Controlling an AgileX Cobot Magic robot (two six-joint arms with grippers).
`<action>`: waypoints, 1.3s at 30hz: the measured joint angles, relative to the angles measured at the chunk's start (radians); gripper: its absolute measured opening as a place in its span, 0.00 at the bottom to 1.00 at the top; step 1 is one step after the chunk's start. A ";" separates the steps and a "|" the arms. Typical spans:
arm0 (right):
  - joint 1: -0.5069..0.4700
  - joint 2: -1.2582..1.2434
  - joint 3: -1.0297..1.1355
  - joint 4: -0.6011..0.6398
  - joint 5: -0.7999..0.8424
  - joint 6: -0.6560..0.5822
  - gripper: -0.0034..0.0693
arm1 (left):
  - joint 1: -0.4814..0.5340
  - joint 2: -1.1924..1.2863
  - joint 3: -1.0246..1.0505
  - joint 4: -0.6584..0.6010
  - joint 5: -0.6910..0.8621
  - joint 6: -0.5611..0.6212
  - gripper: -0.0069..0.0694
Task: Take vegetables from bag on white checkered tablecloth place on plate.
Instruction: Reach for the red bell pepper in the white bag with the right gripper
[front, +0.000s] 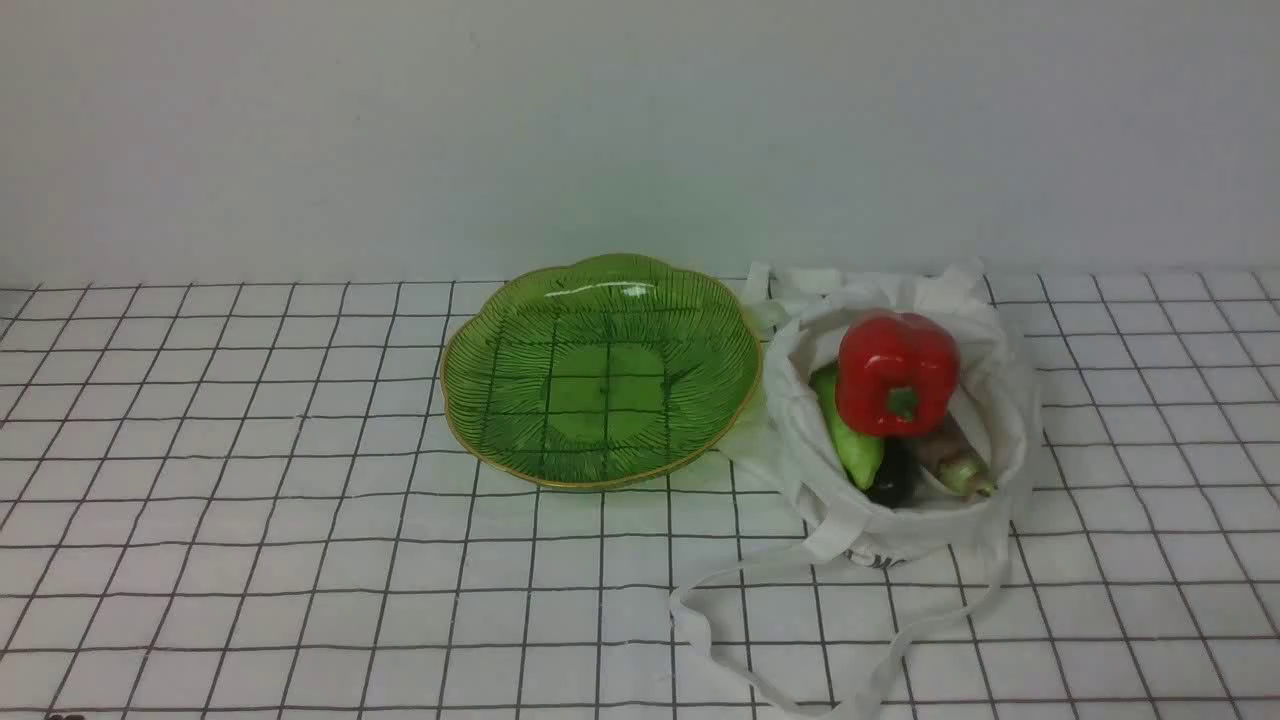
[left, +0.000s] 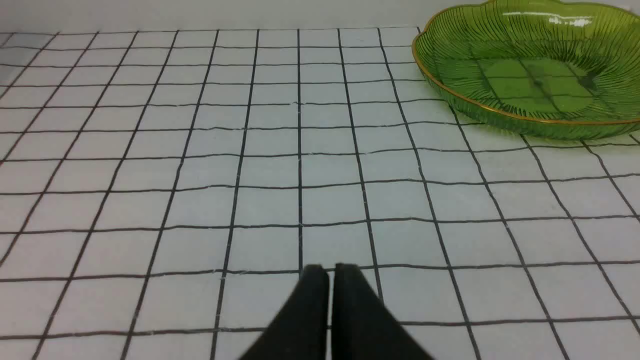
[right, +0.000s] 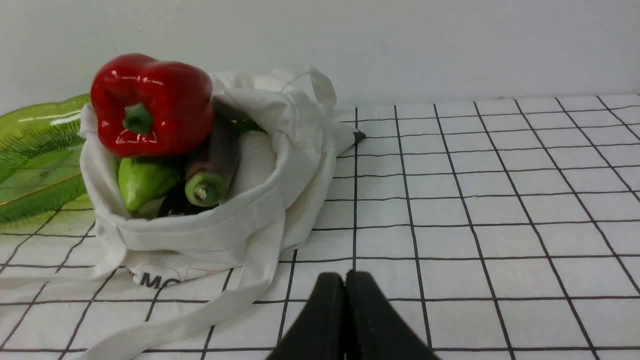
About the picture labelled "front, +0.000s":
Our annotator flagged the green glass plate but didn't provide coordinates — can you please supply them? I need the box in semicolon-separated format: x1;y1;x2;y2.
440;252;763;491

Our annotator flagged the red bell pepper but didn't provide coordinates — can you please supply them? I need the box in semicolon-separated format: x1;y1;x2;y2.
835;309;960;437

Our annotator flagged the green pepper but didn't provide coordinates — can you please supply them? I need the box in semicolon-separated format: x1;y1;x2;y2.
810;363;884;492

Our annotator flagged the light purple eggplant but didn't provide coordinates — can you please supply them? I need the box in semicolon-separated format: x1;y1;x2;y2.
905;413;998;500

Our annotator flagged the white cloth tote bag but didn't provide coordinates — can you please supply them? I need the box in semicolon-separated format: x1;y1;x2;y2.
669;261;1044;719

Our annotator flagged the dark purple eggplant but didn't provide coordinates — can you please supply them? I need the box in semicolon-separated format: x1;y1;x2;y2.
864;437;920;509

